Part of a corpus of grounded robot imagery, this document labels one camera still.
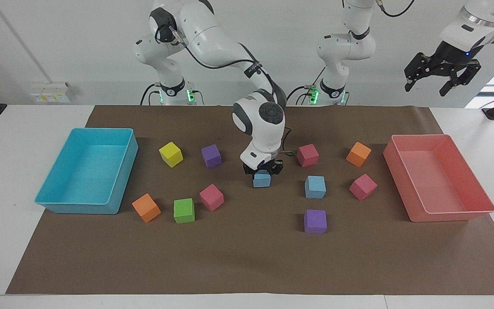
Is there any yellow foam block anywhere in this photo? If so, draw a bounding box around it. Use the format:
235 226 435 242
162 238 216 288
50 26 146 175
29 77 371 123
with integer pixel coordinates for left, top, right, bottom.
159 142 184 168

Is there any purple foam block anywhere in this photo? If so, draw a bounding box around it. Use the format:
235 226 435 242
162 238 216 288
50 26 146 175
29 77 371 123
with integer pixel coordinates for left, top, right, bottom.
201 144 223 169
304 209 328 235

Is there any blue plastic bin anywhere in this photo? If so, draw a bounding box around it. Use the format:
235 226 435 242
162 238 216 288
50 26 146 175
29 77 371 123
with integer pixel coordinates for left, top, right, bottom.
34 128 139 215

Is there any blue foam block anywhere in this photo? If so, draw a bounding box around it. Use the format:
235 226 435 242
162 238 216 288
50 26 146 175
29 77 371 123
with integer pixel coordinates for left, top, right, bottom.
304 176 327 199
253 170 271 188

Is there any orange foam block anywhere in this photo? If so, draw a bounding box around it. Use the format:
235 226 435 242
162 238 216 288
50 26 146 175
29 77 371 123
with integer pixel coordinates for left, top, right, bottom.
132 193 162 223
346 142 372 168

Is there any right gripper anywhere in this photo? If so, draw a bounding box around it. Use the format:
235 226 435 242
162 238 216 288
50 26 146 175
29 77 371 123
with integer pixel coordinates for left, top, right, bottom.
243 158 284 176

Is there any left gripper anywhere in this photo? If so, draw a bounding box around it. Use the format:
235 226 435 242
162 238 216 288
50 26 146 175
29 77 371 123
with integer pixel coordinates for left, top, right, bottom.
404 40 484 97

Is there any pink plastic bin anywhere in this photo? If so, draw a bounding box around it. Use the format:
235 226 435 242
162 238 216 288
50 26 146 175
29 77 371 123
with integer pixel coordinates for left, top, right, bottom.
383 134 494 223

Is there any green foam block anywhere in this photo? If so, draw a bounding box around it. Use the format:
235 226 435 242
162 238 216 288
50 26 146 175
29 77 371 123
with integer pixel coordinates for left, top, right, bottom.
173 198 196 224

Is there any pink foam block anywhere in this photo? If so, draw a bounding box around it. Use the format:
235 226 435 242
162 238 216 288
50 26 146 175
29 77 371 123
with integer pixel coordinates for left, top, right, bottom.
296 144 319 168
199 184 225 212
349 174 378 202

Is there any white wall socket box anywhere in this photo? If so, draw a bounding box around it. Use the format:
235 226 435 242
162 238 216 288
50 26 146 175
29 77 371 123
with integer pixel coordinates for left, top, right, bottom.
30 82 72 104

